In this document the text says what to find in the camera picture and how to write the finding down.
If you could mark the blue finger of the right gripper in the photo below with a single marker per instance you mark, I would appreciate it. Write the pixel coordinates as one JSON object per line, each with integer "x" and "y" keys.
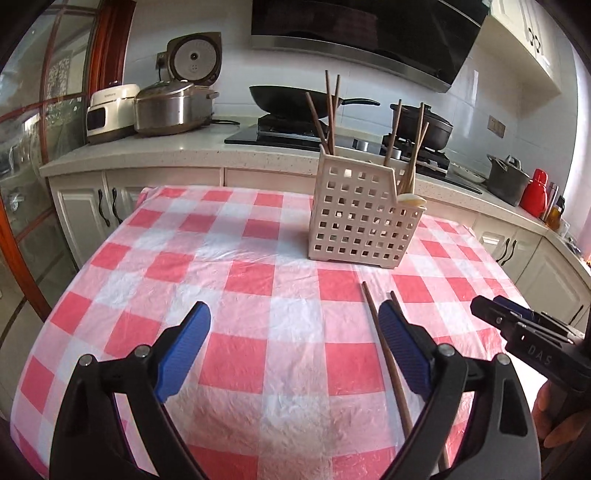
{"x": 524, "y": 312}
{"x": 496, "y": 315}

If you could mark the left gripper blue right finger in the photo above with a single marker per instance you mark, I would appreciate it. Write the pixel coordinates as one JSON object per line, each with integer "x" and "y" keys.
{"x": 411, "y": 347}

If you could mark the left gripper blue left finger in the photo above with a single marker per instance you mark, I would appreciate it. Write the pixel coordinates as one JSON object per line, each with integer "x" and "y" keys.
{"x": 176, "y": 349}

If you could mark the white ceramic spoon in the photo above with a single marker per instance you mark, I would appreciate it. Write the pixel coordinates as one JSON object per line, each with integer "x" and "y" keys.
{"x": 412, "y": 200}

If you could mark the white lower cabinets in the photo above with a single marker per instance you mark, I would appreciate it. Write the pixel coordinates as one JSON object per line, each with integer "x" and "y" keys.
{"x": 92, "y": 203}

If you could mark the amber oil bottle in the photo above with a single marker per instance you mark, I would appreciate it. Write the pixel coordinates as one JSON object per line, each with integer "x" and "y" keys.
{"x": 554, "y": 216}

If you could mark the steel vacuum flask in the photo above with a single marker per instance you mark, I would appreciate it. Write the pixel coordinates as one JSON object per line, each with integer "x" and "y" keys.
{"x": 552, "y": 193}

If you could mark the red thermos bottle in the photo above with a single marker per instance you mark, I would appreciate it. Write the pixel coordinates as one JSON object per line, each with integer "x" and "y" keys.
{"x": 534, "y": 199}

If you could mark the red white checkered tablecloth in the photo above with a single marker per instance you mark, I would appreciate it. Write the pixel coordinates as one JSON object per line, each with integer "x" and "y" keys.
{"x": 291, "y": 382}

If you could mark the grey lidded stockpot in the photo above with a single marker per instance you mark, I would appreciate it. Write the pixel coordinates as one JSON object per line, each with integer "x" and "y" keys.
{"x": 507, "y": 180}

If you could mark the small white dish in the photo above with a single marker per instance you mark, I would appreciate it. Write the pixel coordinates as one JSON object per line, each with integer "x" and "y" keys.
{"x": 466, "y": 173}

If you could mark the white perforated utensil basket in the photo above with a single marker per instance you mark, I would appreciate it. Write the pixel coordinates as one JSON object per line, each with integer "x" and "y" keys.
{"x": 355, "y": 216}

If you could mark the black lidded pot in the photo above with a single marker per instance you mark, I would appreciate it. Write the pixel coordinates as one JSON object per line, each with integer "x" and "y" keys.
{"x": 435, "y": 131}

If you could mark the black gas cooktop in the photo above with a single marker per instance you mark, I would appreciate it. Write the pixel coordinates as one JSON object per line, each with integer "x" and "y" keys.
{"x": 271, "y": 131}

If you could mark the white small cooker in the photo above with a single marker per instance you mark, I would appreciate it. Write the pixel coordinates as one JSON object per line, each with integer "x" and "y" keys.
{"x": 110, "y": 115}

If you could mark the silver open rice cooker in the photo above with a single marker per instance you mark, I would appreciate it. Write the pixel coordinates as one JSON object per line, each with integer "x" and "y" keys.
{"x": 185, "y": 101}

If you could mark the white upper right cabinet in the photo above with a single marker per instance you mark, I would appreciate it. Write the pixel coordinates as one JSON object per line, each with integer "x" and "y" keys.
{"x": 523, "y": 38}

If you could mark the black range hood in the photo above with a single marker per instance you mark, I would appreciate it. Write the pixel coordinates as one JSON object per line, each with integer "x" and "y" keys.
{"x": 424, "y": 41}

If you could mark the black wok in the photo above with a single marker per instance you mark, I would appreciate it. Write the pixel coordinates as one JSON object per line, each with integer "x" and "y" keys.
{"x": 289, "y": 102}

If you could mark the red framed glass door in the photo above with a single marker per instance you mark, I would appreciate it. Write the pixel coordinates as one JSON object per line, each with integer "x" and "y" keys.
{"x": 54, "y": 56}

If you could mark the wall switch plate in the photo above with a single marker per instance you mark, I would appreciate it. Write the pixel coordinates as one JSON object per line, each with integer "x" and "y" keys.
{"x": 496, "y": 126}

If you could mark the wall power outlet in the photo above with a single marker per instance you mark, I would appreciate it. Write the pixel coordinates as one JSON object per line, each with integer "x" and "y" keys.
{"x": 160, "y": 62}

